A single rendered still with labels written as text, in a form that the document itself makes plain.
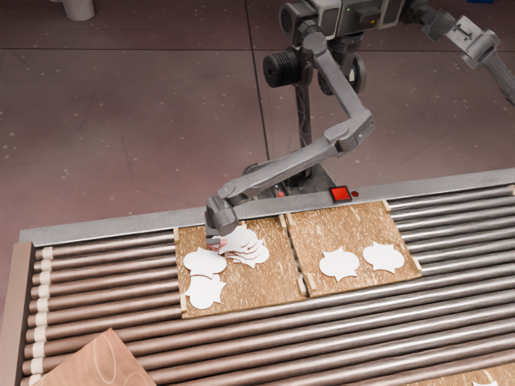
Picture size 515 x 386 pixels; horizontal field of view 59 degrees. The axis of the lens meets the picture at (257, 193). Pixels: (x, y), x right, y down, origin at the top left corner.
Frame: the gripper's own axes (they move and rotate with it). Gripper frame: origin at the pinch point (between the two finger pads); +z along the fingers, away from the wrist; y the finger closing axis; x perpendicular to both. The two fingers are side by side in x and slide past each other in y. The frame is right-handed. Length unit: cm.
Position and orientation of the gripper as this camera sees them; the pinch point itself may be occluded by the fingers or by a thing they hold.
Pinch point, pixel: (214, 238)
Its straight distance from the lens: 159.1
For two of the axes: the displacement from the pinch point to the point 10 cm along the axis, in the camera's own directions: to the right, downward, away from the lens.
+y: 1.4, 7.5, -6.4
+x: 9.9, -0.6, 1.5
